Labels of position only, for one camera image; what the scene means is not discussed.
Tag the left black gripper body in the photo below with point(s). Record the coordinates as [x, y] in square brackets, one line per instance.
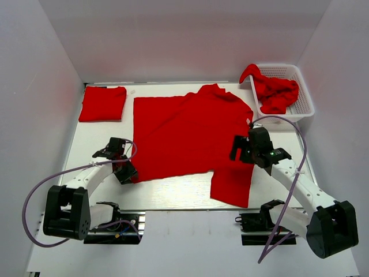
[125, 172]

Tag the white plastic basket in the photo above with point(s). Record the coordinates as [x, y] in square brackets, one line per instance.
[301, 108]

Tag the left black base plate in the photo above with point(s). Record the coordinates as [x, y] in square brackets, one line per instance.
[121, 233]

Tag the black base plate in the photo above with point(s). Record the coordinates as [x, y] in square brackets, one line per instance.
[268, 235]
[121, 233]

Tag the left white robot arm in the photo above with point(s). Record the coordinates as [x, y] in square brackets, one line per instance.
[68, 212]

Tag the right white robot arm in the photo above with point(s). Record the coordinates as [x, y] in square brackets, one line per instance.
[329, 226]

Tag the crumpled red t shirt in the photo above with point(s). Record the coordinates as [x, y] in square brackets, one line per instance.
[275, 94]

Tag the folded red t shirt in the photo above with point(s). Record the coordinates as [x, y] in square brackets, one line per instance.
[103, 104]

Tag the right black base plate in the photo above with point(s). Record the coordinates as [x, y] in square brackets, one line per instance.
[268, 235]

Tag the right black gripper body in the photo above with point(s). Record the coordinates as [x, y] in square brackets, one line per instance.
[248, 153]

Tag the red t shirt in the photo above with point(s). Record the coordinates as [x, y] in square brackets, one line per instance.
[275, 94]
[103, 104]
[193, 134]

